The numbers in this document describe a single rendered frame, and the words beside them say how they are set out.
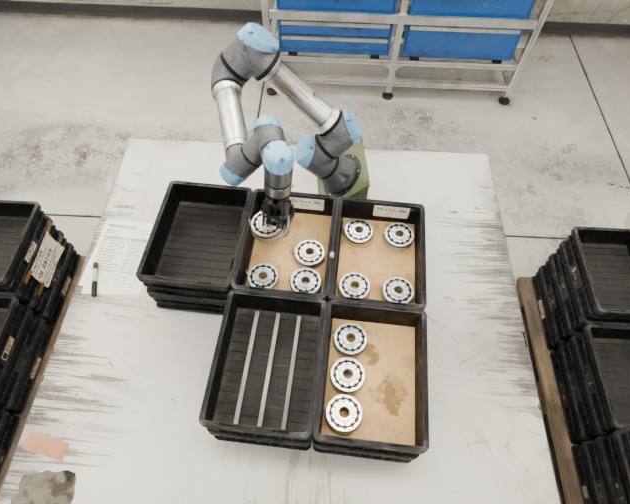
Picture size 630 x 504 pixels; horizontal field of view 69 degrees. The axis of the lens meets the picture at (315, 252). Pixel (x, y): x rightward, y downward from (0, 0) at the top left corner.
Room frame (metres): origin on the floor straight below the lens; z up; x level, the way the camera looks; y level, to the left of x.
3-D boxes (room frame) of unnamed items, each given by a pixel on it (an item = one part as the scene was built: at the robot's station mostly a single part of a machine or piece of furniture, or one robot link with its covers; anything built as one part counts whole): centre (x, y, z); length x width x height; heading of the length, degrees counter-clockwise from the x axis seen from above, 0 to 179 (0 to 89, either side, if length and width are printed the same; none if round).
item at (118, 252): (0.88, 0.73, 0.70); 0.33 x 0.23 x 0.01; 178
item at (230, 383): (0.42, 0.13, 0.87); 0.40 x 0.30 x 0.11; 175
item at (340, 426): (0.29, -0.09, 0.86); 0.10 x 0.10 x 0.01
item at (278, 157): (0.80, 0.10, 1.30); 0.09 x 0.08 x 0.11; 16
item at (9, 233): (1.01, 1.36, 0.37); 0.40 x 0.30 x 0.45; 178
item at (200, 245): (0.85, 0.39, 0.87); 0.40 x 0.30 x 0.11; 175
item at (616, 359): (0.53, -1.23, 0.31); 0.40 x 0.30 x 0.34; 178
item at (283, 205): (0.79, 0.11, 1.14); 0.09 x 0.08 x 0.12; 175
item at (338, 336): (0.51, -0.11, 0.86); 0.10 x 0.10 x 0.01
